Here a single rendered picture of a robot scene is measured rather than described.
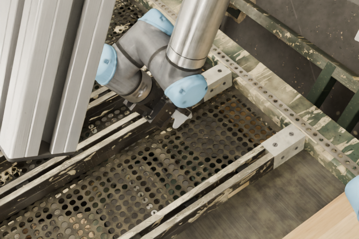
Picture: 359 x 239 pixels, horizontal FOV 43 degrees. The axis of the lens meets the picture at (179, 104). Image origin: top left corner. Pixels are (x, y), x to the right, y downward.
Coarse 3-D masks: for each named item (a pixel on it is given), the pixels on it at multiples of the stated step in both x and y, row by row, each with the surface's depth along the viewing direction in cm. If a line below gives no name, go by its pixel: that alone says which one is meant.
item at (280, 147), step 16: (288, 128) 141; (272, 144) 138; (288, 144) 138; (304, 144) 142; (240, 160) 136; (256, 160) 139; (272, 160) 136; (224, 176) 133; (240, 176) 132; (256, 176) 136; (192, 192) 130; (208, 192) 133; (224, 192) 131; (176, 208) 128; (192, 208) 127; (208, 208) 131; (144, 224) 125; (160, 224) 128; (176, 224) 125; (192, 224) 131
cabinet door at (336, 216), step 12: (336, 204) 129; (348, 204) 129; (312, 216) 128; (324, 216) 127; (336, 216) 127; (348, 216) 126; (300, 228) 125; (312, 228) 125; (324, 228) 125; (336, 228) 125; (348, 228) 124
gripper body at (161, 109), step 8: (152, 80) 103; (152, 88) 102; (152, 96) 103; (160, 96) 107; (128, 104) 105; (136, 104) 104; (144, 104) 106; (152, 104) 107; (160, 104) 108; (168, 104) 108; (136, 112) 107; (144, 112) 109; (152, 112) 108; (160, 112) 107; (168, 112) 110; (152, 120) 107; (160, 120) 109; (168, 120) 111; (160, 128) 110
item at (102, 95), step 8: (104, 88) 161; (96, 96) 160; (104, 96) 159; (112, 96) 159; (120, 96) 161; (88, 104) 157; (96, 104) 157; (104, 104) 159; (112, 104) 161; (120, 104) 164; (88, 112) 157; (96, 112) 159; (104, 112) 161; (88, 120) 159; (0, 152) 147; (0, 160) 147; (0, 168) 149; (8, 168) 151
